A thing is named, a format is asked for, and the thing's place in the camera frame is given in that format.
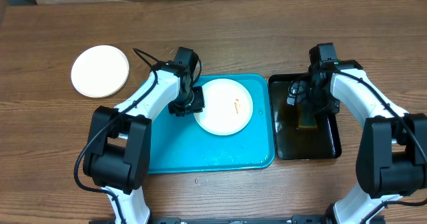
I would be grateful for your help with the teal plastic tray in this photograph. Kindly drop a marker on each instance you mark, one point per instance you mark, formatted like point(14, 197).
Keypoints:
point(180, 145)

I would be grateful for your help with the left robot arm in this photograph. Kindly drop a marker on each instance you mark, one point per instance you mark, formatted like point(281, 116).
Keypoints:
point(116, 157)

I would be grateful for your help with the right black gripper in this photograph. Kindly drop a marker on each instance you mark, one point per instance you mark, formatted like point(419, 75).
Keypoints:
point(333, 106)

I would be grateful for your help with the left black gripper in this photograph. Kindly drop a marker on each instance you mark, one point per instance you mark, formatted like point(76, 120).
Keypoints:
point(198, 106)

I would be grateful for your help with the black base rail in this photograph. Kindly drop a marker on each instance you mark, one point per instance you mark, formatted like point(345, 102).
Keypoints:
point(296, 219)

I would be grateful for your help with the white plate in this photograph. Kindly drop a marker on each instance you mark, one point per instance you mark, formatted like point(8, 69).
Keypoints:
point(228, 107)
point(100, 71)

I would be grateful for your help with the black rectangular water tray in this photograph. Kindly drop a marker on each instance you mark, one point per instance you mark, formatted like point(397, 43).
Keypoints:
point(291, 142)

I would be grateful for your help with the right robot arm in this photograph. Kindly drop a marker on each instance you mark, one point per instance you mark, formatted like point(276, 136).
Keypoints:
point(391, 161)

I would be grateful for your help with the green yellow sponge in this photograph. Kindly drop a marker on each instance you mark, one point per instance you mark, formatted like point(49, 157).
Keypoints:
point(306, 120)

